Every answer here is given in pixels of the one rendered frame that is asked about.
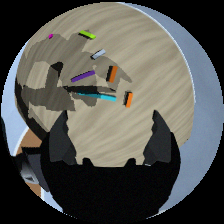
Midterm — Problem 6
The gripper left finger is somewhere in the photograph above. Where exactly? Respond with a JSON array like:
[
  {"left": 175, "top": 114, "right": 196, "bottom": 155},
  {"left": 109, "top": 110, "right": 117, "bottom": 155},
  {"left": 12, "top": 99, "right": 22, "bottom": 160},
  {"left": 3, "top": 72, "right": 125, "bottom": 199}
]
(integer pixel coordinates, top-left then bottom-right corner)
[{"left": 40, "top": 110, "right": 78, "bottom": 196}]

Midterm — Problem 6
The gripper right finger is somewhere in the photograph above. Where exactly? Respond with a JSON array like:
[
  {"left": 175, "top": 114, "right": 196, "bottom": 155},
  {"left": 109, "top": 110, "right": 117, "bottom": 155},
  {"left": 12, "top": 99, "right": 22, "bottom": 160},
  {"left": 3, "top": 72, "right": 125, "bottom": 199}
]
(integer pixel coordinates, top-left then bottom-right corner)
[{"left": 142, "top": 110, "right": 181, "bottom": 197}]

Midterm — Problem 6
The lime green rod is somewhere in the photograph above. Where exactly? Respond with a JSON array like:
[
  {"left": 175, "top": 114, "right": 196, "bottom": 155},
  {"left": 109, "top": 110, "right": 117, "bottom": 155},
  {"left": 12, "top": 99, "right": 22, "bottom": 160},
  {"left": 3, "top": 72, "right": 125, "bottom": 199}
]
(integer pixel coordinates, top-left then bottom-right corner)
[{"left": 79, "top": 30, "right": 96, "bottom": 40}]

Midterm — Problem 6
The purple rod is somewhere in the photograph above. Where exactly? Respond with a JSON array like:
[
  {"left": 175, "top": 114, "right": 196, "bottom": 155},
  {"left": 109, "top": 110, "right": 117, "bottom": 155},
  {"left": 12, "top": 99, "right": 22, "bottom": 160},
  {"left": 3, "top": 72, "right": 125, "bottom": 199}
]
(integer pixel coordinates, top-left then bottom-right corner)
[{"left": 72, "top": 70, "right": 95, "bottom": 82}]

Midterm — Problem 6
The orange rod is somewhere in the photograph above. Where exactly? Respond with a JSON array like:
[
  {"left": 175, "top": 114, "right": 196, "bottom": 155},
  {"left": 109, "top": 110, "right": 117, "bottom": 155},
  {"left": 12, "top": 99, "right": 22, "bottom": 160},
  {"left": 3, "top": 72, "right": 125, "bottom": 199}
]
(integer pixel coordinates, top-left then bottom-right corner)
[
  {"left": 109, "top": 66, "right": 118, "bottom": 83},
  {"left": 125, "top": 92, "right": 133, "bottom": 108}
]

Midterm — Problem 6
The turquoise rod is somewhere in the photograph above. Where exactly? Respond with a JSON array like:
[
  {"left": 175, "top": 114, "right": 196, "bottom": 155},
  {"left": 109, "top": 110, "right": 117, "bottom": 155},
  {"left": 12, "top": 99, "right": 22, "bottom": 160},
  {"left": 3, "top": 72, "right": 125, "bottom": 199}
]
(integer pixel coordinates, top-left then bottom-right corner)
[{"left": 77, "top": 90, "right": 116, "bottom": 101}]

